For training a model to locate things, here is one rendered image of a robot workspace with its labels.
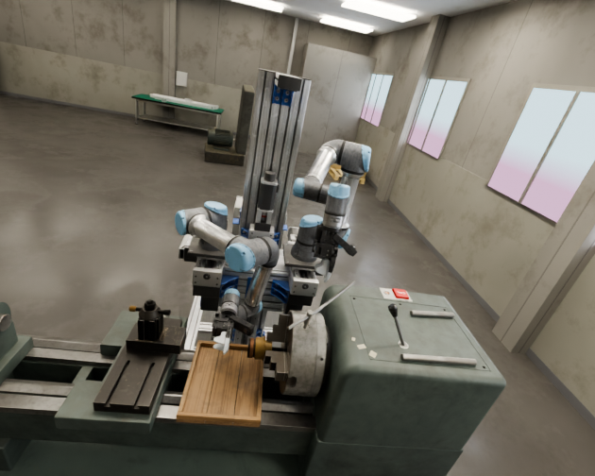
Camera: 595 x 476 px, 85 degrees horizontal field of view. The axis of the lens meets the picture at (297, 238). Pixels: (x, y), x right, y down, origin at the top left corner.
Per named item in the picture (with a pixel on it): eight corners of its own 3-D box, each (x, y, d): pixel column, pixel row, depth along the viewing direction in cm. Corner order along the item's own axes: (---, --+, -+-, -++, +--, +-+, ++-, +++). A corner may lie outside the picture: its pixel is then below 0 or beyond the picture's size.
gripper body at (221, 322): (210, 341, 131) (215, 320, 142) (231, 343, 132) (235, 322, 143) (211, 327, 127) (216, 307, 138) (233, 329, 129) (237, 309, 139)
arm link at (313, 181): (323, 131, 159) (293, 178, 122) (345, 136, 157) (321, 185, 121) (319, 153, 166) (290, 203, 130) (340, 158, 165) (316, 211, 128)
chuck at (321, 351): (306, 342, 152) (322, 297, 134) (309, 412, 127) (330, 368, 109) (298, 341, 152) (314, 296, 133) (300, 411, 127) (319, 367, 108)
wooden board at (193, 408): (263, 352, 153) (263, 346, 152) (259, 427, 122) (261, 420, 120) (197, 346, 149) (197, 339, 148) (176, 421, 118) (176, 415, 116)
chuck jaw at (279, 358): (295, 351, 125) (297, 375, 114) (292, 361, 127) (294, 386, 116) (265, 348, 124) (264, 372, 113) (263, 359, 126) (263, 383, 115)
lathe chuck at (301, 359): (298, 341, 152) (314, 296, 133) (300, 411, 127) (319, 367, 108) (280, 339, 151) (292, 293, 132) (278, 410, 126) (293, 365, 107)
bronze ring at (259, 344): (272, 331, 130) (249, 330, 129) (272, 348, 122) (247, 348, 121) (270, 348, 134) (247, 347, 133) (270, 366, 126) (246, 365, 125)
